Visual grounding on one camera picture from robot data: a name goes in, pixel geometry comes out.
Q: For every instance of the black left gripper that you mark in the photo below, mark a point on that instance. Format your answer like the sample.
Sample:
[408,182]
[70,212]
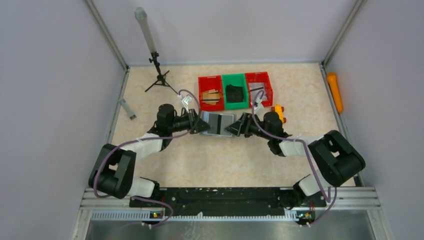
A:
[193,120]

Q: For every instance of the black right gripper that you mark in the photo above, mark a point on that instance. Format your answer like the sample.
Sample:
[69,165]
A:
[245,123]

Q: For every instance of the grey card holder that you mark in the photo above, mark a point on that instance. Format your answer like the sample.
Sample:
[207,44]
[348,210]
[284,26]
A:
[218,122]

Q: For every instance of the white credit card black stripe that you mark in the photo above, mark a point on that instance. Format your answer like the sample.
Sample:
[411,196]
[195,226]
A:
[255,87]

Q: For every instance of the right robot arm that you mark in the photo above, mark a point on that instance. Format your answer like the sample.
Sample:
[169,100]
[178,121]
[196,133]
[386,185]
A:
[333,160]

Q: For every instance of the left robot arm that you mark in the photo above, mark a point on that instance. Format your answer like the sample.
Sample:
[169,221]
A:
[113,172]

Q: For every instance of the black item in bin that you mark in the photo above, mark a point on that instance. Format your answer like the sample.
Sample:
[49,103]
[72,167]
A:
[234,94]

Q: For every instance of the green bin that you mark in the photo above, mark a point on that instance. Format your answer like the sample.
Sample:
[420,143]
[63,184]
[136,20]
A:
[237,79]

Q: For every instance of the left red bin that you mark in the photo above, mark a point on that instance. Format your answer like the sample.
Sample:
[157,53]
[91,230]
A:
[207,83]

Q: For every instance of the red bin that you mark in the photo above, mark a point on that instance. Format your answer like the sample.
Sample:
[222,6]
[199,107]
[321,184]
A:
[207,83]
[260,77]

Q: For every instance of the clear bag in bin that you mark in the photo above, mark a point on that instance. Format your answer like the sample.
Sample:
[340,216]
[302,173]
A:
[262,96]

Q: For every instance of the yellow toy brick car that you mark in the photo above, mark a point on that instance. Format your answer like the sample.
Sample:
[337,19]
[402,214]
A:
[280,111]

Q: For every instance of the right red bin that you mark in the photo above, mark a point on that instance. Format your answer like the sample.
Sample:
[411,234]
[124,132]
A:
[260,77]

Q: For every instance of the orange flashlight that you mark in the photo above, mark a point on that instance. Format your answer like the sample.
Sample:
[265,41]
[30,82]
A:
[332,81]

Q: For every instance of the black tripod with grey tube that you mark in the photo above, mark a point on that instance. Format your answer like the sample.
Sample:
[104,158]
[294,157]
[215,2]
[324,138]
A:
[142,19]

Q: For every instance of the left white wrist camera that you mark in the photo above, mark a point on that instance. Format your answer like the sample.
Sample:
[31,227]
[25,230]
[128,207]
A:
[185,101]

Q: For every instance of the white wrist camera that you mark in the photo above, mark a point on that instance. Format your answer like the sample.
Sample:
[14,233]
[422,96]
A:
[257,107]
[185,101]

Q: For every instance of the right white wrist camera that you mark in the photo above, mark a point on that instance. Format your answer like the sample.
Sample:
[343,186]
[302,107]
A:
[257,107]

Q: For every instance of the small grey bracket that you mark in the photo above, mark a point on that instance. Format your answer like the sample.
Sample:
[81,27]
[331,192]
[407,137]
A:
[129,112]

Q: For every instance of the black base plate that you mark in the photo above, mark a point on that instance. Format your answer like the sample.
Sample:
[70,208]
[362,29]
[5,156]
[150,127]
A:
[229,201]

